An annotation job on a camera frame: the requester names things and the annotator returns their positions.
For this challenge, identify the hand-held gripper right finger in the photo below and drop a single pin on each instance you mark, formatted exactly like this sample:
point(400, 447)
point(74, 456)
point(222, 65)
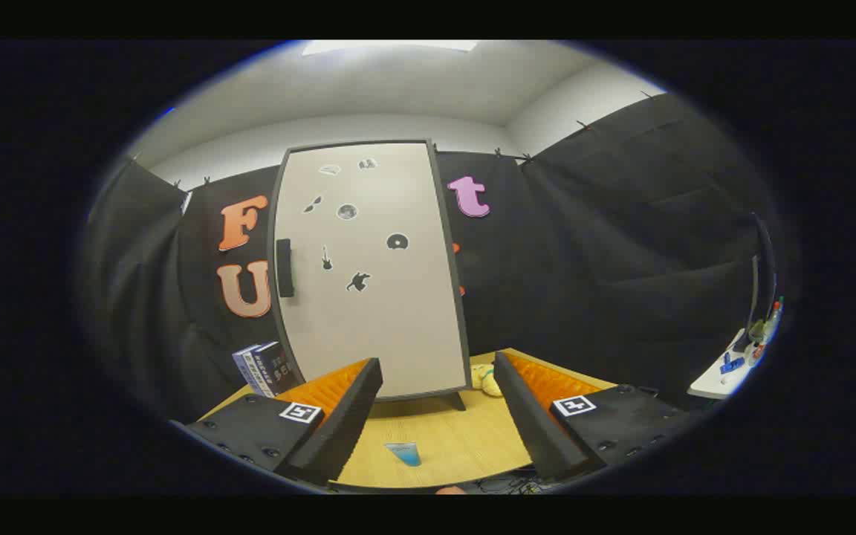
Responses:
point(528, 416)

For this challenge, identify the light grey cabinet door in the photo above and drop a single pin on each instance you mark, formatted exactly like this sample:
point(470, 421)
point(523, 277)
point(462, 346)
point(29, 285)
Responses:
point(376, 327)

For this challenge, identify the dark grey cabinet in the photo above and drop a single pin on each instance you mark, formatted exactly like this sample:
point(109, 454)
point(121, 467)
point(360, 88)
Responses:
point(455, 402)

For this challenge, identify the black backdrop cloth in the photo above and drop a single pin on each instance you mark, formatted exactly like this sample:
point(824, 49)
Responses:
point(621, 260)

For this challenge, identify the pale yellow plush toy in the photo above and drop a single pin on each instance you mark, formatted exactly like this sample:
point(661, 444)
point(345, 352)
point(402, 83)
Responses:
point(486, 380)

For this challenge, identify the white and blue cosmetic tube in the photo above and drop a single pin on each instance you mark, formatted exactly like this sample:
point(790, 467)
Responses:
point(404, 455)

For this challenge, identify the light blue book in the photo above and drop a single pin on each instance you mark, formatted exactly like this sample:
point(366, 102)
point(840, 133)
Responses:
point(244, 368)

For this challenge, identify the ceiling light panel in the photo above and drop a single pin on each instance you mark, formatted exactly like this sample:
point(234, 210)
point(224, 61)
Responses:
point(391, 46)

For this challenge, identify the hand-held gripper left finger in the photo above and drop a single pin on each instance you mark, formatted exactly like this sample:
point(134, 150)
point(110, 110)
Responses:
point(342, 423)

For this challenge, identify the clear bottle with red cap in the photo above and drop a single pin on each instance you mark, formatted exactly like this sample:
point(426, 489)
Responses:
point(772, 316)

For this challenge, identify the small blue item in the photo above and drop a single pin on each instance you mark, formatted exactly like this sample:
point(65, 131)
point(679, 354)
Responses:
point(730, 364)

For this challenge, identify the dark navy book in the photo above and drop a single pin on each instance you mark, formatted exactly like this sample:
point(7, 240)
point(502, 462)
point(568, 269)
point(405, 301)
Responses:
point(281, 365)

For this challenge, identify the white side table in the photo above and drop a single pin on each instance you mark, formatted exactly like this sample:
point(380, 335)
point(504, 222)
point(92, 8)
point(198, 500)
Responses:
point(710, 383)

